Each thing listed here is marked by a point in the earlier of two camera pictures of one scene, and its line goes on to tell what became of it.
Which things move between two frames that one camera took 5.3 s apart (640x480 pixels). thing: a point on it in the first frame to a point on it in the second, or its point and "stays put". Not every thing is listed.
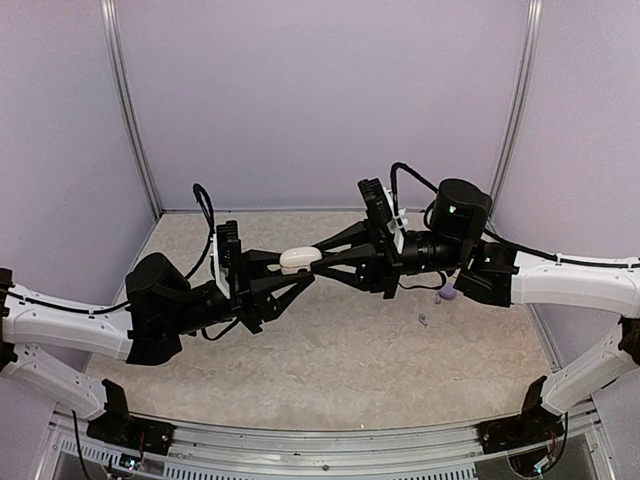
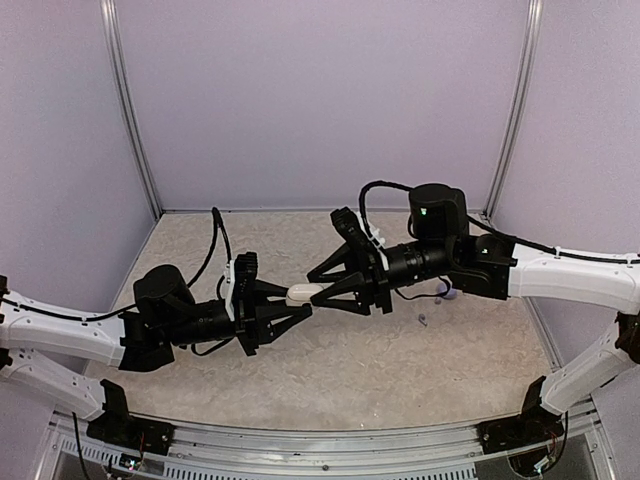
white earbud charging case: (295, 259) to (299, 294)
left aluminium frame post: (109, 18) stays put
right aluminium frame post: (525, 97) stays put
